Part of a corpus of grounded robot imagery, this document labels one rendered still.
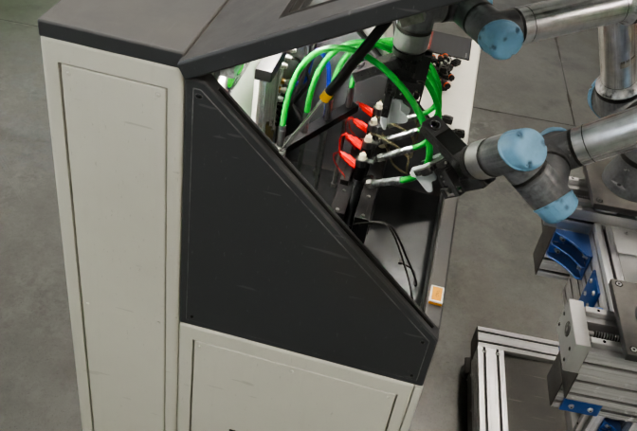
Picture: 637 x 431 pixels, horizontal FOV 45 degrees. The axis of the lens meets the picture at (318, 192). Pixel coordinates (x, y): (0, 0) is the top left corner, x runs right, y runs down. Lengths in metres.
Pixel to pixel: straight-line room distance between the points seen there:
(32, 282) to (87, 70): 1.68
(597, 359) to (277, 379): 0.73
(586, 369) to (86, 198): 1.13
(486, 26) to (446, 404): 1.60
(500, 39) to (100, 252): 0.96
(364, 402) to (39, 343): 1.37
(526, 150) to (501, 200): 2.36
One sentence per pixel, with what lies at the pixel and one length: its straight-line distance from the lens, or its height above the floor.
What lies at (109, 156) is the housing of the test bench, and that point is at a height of 1.23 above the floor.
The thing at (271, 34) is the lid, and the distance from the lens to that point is 1.31.
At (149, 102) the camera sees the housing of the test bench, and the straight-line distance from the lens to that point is 1.49.
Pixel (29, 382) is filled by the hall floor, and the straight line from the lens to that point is 2.79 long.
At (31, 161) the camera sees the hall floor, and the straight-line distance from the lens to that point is 3.66.
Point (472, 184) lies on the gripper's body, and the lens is 1.54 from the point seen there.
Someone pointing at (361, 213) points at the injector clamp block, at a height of 0.98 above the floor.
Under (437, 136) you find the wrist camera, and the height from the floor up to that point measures 1.36.
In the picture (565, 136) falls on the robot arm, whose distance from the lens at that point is 1.55.
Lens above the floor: 2.19
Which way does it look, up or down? 39 degrees down
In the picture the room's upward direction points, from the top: 9 degrees clockwise
